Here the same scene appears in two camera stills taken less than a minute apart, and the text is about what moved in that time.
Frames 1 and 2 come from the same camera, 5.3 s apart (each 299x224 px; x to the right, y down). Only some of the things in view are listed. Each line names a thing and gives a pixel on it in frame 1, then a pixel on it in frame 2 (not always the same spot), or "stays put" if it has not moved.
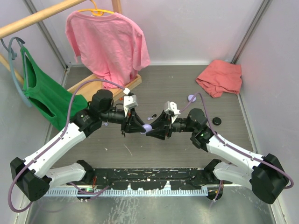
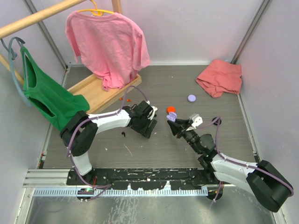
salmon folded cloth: [221, 76] stays put
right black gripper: [161, 122] → [176, 127]
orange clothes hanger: [96, 12] stays put
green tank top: [44, 95] stays put
